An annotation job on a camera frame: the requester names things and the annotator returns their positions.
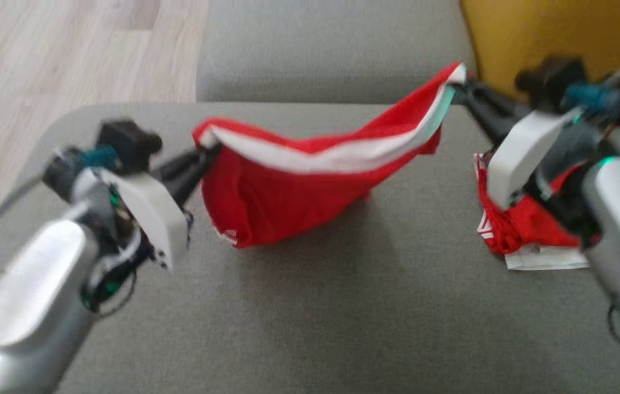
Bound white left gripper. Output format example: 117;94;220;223
77;146;218;269

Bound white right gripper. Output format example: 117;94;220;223
455;81;584;211

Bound red shirt with white trim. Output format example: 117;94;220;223
192;61;466;248

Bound red pants with white stripes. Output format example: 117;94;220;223
474;152;600;255

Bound yellow sofa back cushion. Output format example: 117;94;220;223
460;0;620;115

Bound grey sofa back cushion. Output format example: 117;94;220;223
196;0;477;105

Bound grey sofa seat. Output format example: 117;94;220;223
0;101;620;394

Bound teal left cable plug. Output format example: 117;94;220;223
81;147;119;167

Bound teal cable plug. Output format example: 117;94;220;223
81;147;119;167
564;82;619;110

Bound teal right cable plug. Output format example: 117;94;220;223
564;82;619;110

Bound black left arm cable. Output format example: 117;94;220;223
0;175;138;318

